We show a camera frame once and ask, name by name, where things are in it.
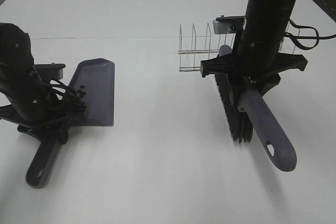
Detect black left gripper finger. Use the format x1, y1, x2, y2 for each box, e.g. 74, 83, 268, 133
51, 121, 69, 145

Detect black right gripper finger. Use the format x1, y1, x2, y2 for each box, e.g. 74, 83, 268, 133
252, 74, 281, 95

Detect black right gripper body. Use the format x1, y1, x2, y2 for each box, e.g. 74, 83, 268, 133
200, 53, 308, 79

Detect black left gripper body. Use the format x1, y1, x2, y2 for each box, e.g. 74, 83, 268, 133
1, 104, 87, 140

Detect purple hand brush black bristles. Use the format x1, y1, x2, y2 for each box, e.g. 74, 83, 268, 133
214, 45, 298, 173

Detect pile of coffee beans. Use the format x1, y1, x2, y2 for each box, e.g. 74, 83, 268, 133
70, 85, 86, 106

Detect dark purple plastic dustpan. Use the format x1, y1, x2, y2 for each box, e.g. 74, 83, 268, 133
26, 58, 115, 188

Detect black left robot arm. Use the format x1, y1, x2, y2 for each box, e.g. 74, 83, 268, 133
1, 23, 86, 144

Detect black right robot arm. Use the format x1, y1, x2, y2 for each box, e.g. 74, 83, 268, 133
201, 0, 308, 97

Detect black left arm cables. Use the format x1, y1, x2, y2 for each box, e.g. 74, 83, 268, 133
47, 79, 87, 114

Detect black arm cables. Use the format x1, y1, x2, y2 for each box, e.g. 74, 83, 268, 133
282, 19, 336, 51
47, 79, 87, 114

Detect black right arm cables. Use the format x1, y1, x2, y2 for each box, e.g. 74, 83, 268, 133
282, 19, 336, 51

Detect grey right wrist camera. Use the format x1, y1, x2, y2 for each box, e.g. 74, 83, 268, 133
213, 15, 245, 35

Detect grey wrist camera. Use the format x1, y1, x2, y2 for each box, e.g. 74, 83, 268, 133
213, 15, 245, 35
35, 63, 66, 82

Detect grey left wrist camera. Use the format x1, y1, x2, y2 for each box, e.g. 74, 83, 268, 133
35, 63, 66, 82

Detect metal wire dish rack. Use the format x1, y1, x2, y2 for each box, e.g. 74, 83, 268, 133
177, 24, 305, 73

